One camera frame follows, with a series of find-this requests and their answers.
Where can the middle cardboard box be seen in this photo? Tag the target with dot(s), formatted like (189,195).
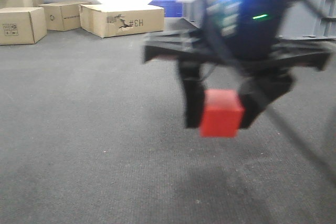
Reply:
(63,16)

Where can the left cardboard box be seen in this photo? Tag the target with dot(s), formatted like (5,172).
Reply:
(22,25)

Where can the red magnetic cube block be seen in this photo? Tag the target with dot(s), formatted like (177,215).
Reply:
(222,114)

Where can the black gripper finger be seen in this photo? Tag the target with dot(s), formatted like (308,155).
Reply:
(194,92)
(255,94)

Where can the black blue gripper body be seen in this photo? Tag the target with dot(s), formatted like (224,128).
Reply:
(193,45)

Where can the large cardboard box H3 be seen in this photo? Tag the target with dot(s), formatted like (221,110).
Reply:
(107,21)

